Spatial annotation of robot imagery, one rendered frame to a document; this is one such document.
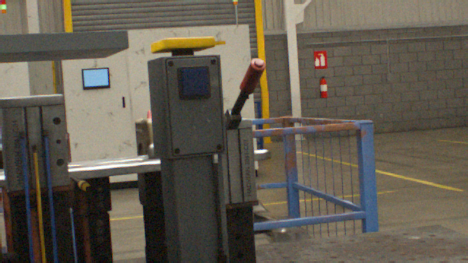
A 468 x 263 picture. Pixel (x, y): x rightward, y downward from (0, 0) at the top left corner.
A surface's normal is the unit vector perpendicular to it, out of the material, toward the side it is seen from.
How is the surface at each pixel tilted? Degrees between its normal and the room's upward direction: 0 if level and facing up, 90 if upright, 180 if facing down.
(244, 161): 90
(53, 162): 90
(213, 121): 90
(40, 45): 90
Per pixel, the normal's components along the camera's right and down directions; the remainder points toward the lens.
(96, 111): 0.20, 0.04
